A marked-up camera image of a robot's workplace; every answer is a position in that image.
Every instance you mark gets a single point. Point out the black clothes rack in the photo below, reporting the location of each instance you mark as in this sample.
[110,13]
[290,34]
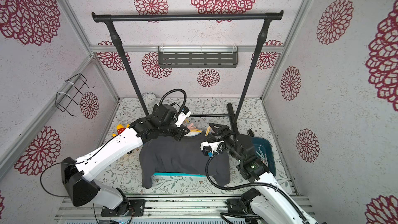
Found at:
[117,42]

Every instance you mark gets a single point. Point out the black wall shelf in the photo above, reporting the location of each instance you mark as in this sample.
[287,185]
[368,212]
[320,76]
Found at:
[198,57]

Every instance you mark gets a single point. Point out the colourful clothespins pile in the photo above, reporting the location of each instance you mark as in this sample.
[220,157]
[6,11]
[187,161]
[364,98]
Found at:
[265,155]

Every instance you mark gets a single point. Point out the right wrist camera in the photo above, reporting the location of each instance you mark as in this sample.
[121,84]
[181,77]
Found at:
[212,149]

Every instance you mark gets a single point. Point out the yellow plush toy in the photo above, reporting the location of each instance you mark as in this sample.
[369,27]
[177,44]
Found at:
[120,129]

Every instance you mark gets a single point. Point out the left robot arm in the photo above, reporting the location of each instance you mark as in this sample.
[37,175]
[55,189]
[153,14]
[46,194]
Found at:
[79,175]

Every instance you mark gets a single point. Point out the dark teal clothespin bin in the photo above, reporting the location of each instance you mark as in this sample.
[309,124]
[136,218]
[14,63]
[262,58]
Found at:
[256,141]

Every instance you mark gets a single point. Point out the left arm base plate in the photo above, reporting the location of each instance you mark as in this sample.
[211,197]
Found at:
[134,207]

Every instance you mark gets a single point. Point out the dark grey t-shirt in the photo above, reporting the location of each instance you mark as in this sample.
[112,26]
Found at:
[167,155]

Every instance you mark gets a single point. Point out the yellow plastic hanger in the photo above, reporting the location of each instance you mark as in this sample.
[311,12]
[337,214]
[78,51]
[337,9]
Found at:
[193,131]

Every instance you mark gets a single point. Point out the beige clothespin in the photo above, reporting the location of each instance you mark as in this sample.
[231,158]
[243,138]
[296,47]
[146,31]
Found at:
[208,131]

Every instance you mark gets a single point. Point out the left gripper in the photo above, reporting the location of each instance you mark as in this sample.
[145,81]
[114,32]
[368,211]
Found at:
[181,135]

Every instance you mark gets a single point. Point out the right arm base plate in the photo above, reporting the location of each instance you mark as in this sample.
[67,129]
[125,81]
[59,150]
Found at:
[239,206]

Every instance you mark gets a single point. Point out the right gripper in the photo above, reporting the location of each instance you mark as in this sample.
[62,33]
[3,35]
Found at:
[222,135]

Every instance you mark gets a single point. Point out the teal laundry basket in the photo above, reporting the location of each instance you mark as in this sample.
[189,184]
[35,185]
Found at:
[177,174]

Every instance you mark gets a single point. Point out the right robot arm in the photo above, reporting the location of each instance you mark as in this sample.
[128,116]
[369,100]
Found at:
[265,198]

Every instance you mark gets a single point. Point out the white alarm clock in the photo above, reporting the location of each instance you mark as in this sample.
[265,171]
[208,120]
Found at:
[150,99]

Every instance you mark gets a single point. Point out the black wire wall basket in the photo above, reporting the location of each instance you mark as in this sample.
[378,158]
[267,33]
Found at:
[64,99]

